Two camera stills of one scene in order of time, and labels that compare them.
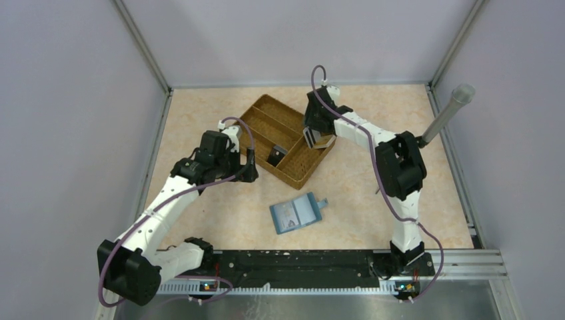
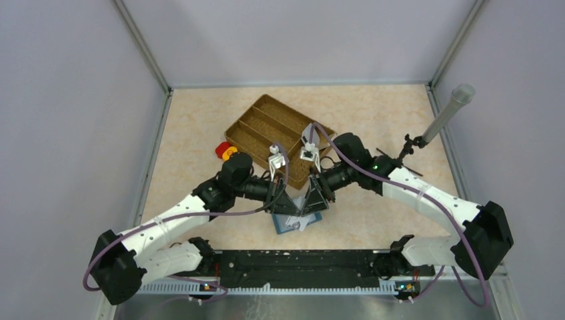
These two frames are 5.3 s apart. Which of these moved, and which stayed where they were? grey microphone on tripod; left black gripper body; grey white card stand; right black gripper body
Moved: left black gripper body; right black gripper body
Stayed: grey microphone on tripod; grey white card stand
